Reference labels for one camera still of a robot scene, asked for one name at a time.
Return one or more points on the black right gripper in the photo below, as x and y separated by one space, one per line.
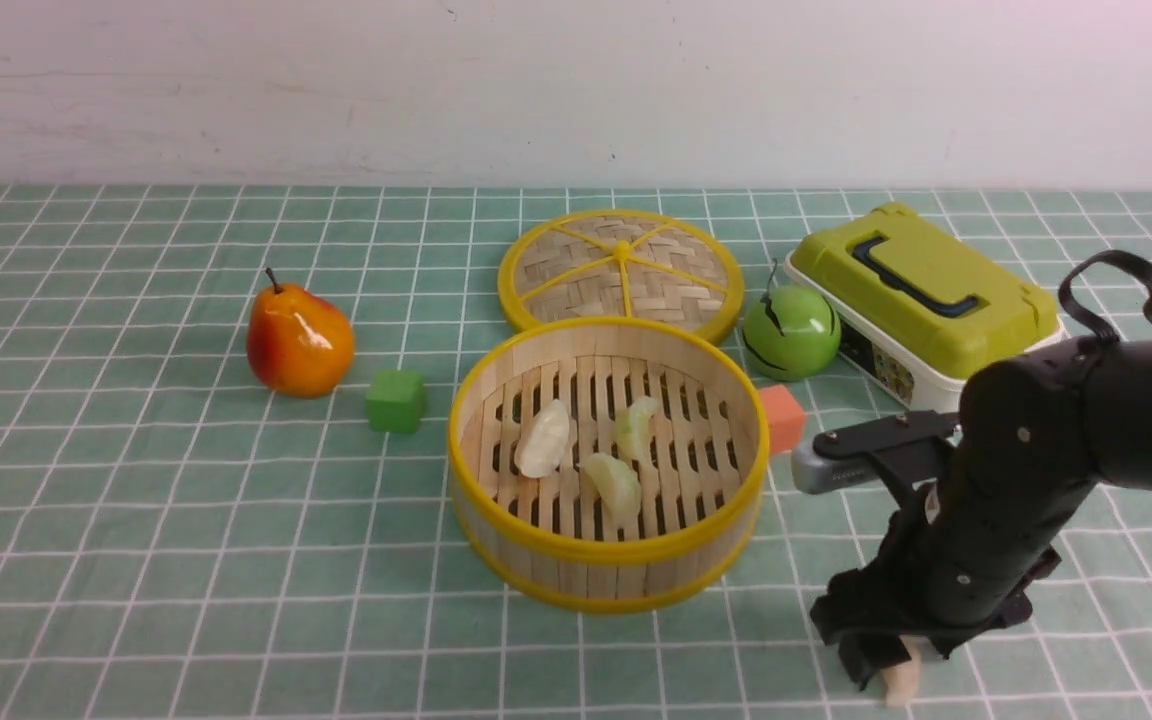
942 572

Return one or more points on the white dumpling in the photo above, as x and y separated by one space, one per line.
544 442
902 681

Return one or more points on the pale green dumpling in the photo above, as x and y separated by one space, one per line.
617 486
633 433

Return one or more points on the white dumpling bottom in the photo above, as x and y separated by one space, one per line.
544 442

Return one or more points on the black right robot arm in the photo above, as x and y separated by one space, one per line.
980 495

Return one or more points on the bamboo steamer tray yellow rim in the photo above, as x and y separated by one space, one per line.
548 538

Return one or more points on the woven bamboo steamer lid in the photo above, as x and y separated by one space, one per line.
622 262

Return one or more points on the orange cube block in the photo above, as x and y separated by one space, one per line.
785 418

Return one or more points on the green apple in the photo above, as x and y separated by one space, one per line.
791 332

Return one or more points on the green lid white lunch box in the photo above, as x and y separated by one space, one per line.
921 312

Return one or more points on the green cube block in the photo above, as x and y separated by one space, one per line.
396 401

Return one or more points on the orange red pear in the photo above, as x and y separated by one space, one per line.
297 344

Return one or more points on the green checkered tablecloth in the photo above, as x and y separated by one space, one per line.
176 540

